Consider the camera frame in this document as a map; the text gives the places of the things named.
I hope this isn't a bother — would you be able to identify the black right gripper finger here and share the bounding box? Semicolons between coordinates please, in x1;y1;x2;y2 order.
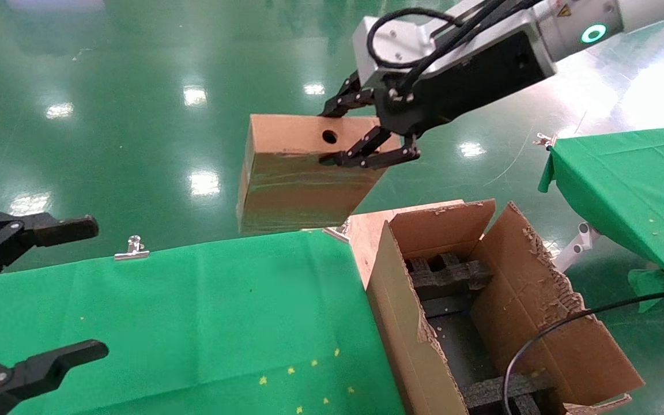
319;126;422;171
322;70;380;119

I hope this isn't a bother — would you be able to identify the large open cardboard carton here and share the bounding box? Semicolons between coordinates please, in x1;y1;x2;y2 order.
365;199;645;415

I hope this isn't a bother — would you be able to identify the white table leg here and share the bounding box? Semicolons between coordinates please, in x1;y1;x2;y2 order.
551;222;602;274

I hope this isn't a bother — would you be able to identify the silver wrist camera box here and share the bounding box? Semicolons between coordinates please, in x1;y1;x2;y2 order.
352;10;540;84

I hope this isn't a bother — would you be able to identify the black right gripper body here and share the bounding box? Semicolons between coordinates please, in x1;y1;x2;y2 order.
373;29;557;137

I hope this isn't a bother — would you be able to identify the green tablecloth on side table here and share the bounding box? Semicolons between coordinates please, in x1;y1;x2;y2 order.
538;124;664;315

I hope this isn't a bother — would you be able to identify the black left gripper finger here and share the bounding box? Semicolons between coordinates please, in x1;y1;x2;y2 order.
0;339;109;415
0;211;100;292

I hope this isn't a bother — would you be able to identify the black hanging arm cable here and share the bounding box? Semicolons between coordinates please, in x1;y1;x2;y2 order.
502;288;664;415

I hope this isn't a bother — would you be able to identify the small cardboard box with hole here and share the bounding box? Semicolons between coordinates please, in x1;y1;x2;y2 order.
236;114;402;234

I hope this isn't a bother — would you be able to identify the green tablecloth with yellow specks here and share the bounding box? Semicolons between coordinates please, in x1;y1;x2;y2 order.
0;229;406;415

